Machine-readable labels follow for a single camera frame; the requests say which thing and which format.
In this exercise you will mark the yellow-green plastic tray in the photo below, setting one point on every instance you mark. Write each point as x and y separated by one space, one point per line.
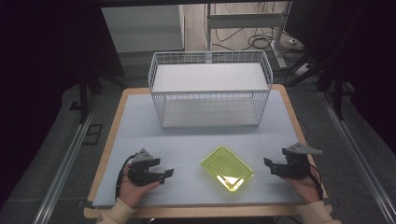
227 169

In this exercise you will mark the white cabinet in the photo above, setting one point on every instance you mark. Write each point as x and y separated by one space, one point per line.
143 28

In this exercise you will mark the aluminium floor rail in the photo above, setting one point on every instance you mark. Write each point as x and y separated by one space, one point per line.
361 161
62 168

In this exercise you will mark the white power strip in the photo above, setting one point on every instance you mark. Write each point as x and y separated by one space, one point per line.
302 70

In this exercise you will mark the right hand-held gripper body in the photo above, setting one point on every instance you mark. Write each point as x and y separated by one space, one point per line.
295 166

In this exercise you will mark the white metal desk frame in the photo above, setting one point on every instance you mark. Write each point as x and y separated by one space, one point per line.
246 20

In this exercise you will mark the black metal stand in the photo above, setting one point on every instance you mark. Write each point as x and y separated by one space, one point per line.
337 93
83 96

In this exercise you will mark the person's right hand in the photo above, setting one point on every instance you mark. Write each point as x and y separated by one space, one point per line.
303 188

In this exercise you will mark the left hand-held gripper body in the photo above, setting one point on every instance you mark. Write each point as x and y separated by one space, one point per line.
141 175

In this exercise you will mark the person's left hand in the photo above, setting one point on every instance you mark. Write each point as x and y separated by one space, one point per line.
132 193

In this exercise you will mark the black floor plate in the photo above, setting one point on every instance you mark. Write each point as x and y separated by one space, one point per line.
92 134

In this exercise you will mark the dark curtain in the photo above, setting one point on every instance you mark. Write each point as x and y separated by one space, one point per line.
367 56
40 77

